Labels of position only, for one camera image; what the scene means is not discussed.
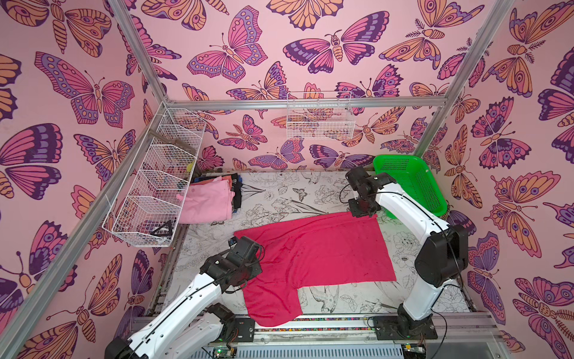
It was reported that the green circuit board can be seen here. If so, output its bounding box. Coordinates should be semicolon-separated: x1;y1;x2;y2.
402;344;427;359
212;346;237;359

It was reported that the green plastic basket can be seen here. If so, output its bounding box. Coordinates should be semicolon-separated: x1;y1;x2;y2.
373;155;448;217

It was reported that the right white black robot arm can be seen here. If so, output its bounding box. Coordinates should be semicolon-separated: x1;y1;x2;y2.
345;167;469;340

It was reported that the black triangle object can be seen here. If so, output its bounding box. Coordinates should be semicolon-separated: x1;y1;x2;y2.
149;220;173;238

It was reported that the folded light pink t-shirt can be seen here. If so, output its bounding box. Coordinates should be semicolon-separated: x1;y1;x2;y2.
176;177;235;224

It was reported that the long white wire basket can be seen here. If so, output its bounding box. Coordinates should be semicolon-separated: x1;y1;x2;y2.
103;108;206;248

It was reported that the left green circuit board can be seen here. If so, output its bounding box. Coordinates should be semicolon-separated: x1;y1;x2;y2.
212;346;237;359

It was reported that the small white wire basket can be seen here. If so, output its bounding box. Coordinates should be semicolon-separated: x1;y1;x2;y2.
285;91;356;142

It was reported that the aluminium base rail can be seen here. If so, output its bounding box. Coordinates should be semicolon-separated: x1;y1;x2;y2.
186;313;511;358

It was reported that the right green circuit board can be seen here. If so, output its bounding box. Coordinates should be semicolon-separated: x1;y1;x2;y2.
402;344;427;359

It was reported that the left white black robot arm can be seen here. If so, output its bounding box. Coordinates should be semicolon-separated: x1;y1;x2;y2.
104;236;265;358

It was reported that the magenta t-shirt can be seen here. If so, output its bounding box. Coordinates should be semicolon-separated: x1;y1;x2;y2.
234;212;396;327

